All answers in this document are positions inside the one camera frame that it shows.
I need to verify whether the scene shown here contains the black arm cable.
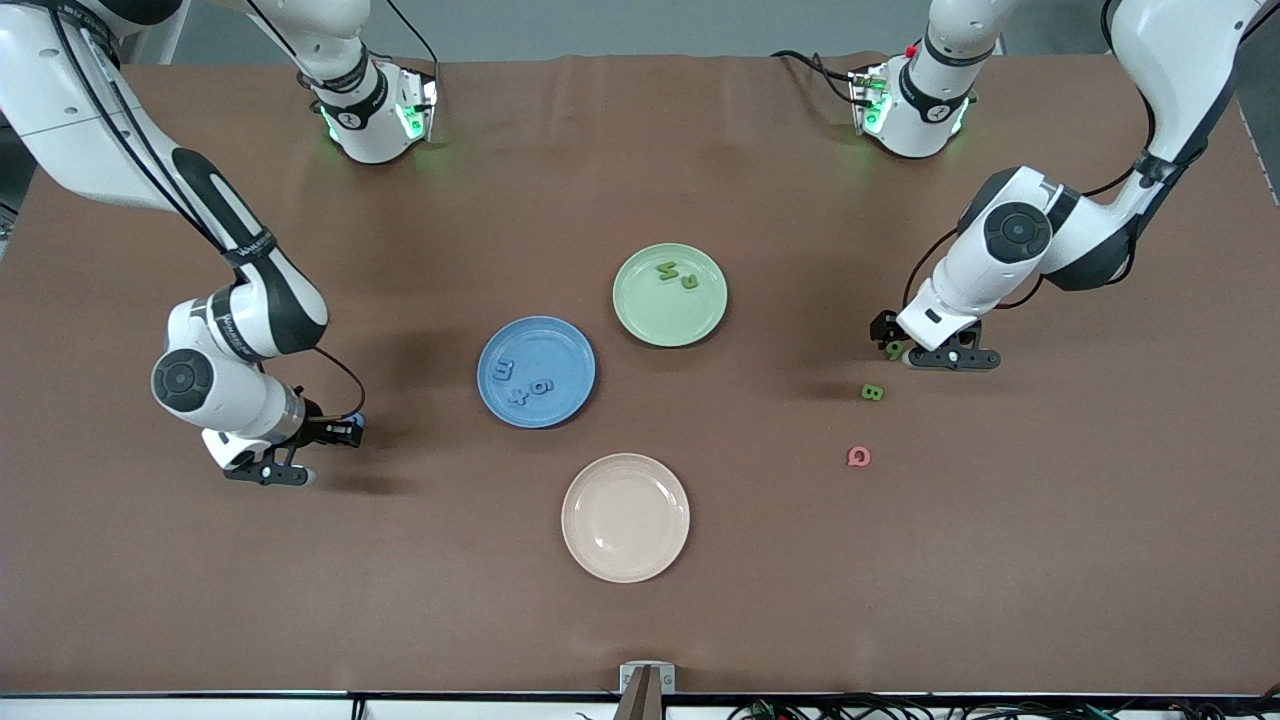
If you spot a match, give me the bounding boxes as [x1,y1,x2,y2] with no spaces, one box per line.
[45,0,368,421]
[900,0,1161,313]

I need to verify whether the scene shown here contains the black right base cable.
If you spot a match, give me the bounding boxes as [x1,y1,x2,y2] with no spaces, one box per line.
[383,0,441,71]

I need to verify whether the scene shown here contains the tangled black cables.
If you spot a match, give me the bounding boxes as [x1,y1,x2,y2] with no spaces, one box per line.
[728,692,1280,720]

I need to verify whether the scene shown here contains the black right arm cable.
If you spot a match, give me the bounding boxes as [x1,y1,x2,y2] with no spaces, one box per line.
[45,0,368,421]

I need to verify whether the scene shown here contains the blue plate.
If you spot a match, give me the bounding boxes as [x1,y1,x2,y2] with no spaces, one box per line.
[477,316,598,430]

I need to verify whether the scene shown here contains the brown table cover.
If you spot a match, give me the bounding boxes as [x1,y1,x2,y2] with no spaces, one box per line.
[0,52,1280,696]

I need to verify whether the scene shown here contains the black base cable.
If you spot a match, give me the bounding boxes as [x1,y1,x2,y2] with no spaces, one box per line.
[770,48,866,109]
[383,0,441,71]

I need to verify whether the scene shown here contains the beige plate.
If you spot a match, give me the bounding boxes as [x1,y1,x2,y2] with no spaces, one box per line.
[561,453,692,584]

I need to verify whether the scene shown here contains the green plate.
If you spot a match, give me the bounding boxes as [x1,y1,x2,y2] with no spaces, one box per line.
[612,243,729,349]

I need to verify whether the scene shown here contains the white table edge rail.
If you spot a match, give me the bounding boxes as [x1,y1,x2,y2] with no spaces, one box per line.
[0,692,1280,720]

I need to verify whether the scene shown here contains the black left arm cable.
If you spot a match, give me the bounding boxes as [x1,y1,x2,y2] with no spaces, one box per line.
[900,0,1161,313]

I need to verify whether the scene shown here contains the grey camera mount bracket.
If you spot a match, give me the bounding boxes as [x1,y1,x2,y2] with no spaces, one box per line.
[616,662,677,720]

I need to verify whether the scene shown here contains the black left base cable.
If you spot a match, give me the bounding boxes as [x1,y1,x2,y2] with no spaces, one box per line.
[770,48,866,109]

